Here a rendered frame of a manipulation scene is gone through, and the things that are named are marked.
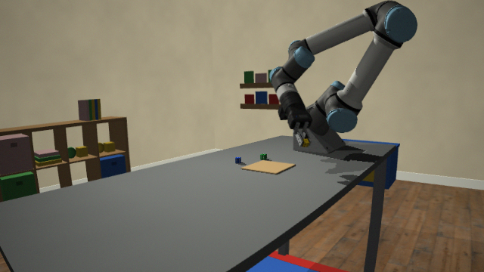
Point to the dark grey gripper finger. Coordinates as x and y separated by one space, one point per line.
305 133
298 135

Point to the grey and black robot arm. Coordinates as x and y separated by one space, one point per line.
391 23

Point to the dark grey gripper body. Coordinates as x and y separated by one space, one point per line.
292 106

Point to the tan flat mat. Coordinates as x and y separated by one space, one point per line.
268 167

